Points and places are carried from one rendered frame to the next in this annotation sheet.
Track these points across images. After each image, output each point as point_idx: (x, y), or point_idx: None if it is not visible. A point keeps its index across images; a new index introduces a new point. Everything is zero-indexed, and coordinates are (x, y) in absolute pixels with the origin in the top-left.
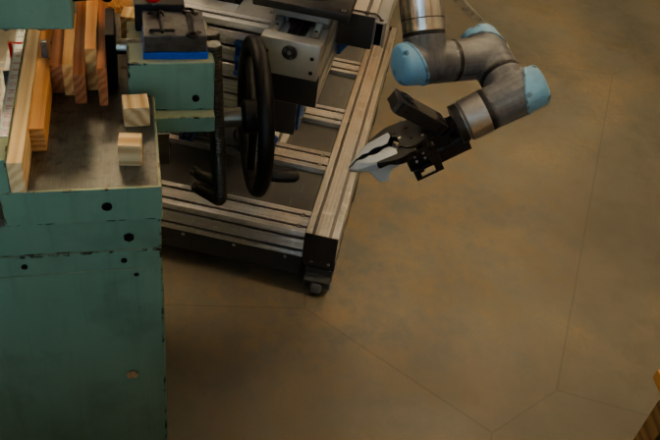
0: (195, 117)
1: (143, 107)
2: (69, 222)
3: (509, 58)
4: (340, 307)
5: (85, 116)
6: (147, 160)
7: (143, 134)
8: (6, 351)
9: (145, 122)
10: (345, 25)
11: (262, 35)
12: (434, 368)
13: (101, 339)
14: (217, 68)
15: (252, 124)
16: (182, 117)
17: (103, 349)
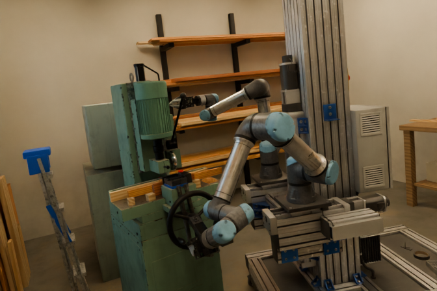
0: (167, 207)
1: (147, 195)
2: (115, 214)
3: (229, 216)
4: None
5: None
6: (132, 206)
7: (144, 202)
8: (130, 263)
9: (148, 200)
10: (322, 224)
11: (262, 209)
12: None
13: (139, 273)
14: (178, 194)
15: (188, 220)
16: (166, 206)
17: (140, 277)
